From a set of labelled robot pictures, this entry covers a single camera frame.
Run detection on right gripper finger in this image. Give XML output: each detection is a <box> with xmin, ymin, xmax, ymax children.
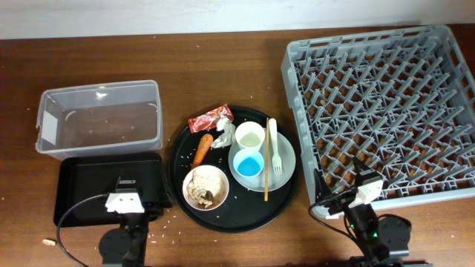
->
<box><xmin>314</xmin><ymin>169</ymin><xmax>332</xmax><ymax>203</ymax></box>
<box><xmin>353</xmin><ymin>156</ymin><xmax>376</xmax><ymax>177</ymax></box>

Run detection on white plastic fork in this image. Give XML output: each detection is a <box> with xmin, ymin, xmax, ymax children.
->
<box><xmin>268</xmin><ymin>118</ymin><xmax>282</xmax><ymax>175</ymax></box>

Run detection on grey plate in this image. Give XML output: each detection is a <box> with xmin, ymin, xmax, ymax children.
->
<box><xmin>228</xmin><ymin>132</ymin><xmax>296</xmax><ymax>192</ymax></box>

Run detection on light blue cup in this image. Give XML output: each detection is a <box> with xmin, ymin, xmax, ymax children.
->
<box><xmin>232</xmin><ymin>148</ymin><xmax>264</xmax><ymax>179</ymax></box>

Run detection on rice and food scraps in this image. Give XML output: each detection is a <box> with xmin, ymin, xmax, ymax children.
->
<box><xmin>186</xmin><ymin>171</ymin><xmax>226</xmax><ymax>209</ymax></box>

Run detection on pink bowl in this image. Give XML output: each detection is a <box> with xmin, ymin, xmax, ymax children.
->
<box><xmin>182</xmin><ymin>165</ymin><xmax>229</xmax><ymax>211</ymax></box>

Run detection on wooden chopstick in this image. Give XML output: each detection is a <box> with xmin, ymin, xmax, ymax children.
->
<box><xmin>264</xmin><ymin>117</ymin><xmax>269</xmax><ymax>202</ymax></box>

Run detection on white cup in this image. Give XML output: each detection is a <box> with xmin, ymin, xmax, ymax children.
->
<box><xmin>235</xmin><ymin>122</ymin><xmax>265</xmax><ymax>150</ymax></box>

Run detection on orange carrot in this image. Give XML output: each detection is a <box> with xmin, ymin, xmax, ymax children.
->
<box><xmin>191</xmin><ymin>133</ymin><xmax>214</xmax><ymax>168</ymax></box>

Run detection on red snack wrapper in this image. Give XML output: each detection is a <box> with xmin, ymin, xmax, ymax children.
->
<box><xmin>188</xmin><ymin>104</ymin><xmax>234</xmax><ymax>134</ymax></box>

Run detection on white tissue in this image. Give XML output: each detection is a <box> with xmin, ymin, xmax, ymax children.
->
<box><xmin>211</xmin><ymin>116</ymin><xmax>235</xmax><ymax>148</ymax></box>

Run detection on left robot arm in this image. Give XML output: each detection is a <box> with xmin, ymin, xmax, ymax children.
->
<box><xmin>99</xmin><ymin>178</ymin><xmax>163</xmax><ymax>266</ymax></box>

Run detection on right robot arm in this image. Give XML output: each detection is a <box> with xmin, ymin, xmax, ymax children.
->
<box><xmin>308</xmin><ymin>157</ymin><xmax>431</xmax><ymax>266</ymax></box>

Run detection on grey dishwasher rack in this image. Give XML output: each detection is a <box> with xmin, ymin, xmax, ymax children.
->
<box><xmin>281</xmin><ymin>25</ymin><xmax>474</xmax><ymax>210</ymax></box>

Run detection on black rectangular tray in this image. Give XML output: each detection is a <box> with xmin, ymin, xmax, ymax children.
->
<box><xmin>53</xmin><ymin>152</ymin><xmax>172</xmax><ymax>223</ymax></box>

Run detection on clear plastic bin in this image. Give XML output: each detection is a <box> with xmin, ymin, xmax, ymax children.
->
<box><xmin>36</xmin><ymin>80</ymin><xmax>164</xmax><ymax>160</ymax></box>

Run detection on peanut on table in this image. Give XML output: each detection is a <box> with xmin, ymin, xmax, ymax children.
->
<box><xmin>42</xmin><ymin>239</ymin><xmax>56</xmax><ymax>246</ymax></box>

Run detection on round black tray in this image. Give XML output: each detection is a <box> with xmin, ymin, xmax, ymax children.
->
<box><xmin>166</xmin><ymin>125</ymin><xmax>298</xmax><ymax>233</ymax></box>

